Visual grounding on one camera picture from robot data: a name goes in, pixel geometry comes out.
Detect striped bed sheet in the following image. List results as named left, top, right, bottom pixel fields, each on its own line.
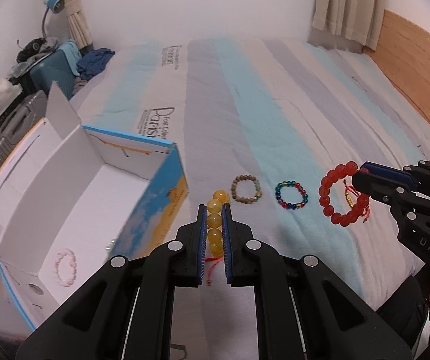
left=0, top=35, right=430, bottom=360

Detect wooden headboard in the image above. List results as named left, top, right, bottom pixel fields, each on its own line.
left=361, top=9, right=430, bottom=151

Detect teal suitcase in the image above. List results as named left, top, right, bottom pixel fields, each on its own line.
left=27, top=47, right=78, bottom=100

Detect grey suitcase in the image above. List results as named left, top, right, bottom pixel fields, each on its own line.
left=0, top=90, right=50, bottom=182

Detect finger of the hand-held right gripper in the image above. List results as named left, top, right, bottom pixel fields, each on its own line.
left=351, top=172, right=419, bottom=207
left=358, top=160, right=430, bottom=196

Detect brown wooden bead bracelet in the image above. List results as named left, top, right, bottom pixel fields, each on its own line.
left=231, top=174, right=264, bottom=205

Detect yellow bead bracelet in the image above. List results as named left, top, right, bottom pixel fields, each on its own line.
left=206, top=189, right=231, bottom=261

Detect tied beige curtain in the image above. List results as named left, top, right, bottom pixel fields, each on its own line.
left=38, top=0, right=95, bottom=51

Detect blue and yellow cardboard box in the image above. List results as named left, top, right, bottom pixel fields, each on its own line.
left=0, top=80, right=189, bottom=331

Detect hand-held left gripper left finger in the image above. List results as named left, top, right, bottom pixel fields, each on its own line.
left=15, top=203, right=206, bottom=360

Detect person's dark pants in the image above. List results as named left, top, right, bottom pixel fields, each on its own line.
left=374, top=270, right=430, bottom=360

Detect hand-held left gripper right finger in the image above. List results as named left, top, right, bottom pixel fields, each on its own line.
left=223, top=203, right=415, bottom=360

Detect dark blue clothes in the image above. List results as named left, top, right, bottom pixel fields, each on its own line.
left=76, top=47, right=116, bottom=81

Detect pale pink bead bracelet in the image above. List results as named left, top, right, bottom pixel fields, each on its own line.
left=53, top=248, right=78, bottom=287

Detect light blue cloth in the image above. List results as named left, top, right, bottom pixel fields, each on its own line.
left=56, top=39, right=84, bottom=77

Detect wide beige curtain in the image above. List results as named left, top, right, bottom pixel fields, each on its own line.
left=310, top=0, right=386, bottom=51

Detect red bead bracelet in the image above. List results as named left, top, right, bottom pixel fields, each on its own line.
left=319, top=160, right=370, bottom=227

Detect black bag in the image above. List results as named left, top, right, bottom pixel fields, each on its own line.
left=16, top=37, right=50, bottom=61

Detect blue desk lamp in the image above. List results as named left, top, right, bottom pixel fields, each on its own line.
left=40, top=0, right=65, bottom=38

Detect multicoloured glass bead bracelet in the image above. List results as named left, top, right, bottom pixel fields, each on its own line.
left=275, top=180, right=309, bottom=211

